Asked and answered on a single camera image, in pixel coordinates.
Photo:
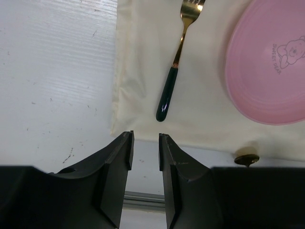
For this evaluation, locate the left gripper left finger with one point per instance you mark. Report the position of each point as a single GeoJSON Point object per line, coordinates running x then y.
{"type": "Point", "coordinates": [85, 195]}

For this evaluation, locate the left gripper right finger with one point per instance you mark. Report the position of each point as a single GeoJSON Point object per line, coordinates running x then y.
{"type": "Point", "coordinates": [198, 197]}

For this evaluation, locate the cream cloth placemat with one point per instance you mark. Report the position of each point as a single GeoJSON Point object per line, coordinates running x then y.
{"type": "Point", "coordinates": [201, 113]}

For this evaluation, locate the pink plate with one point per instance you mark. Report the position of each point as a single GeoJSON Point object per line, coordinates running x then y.
{"type": "Point", "coordinates": [265, 62]}

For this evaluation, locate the gold fork green handle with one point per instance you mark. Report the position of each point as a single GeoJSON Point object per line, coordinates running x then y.
{"type": "Point", "coordinates": [190, 11]}

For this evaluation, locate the front aluminium rail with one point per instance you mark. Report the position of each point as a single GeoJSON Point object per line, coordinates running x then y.
{"type": "Point", "coordinates": [144, 201]}

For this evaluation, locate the gold spoon green handle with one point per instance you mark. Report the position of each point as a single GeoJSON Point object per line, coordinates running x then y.
{"type": "Point", "coordinates": [246, 160]}

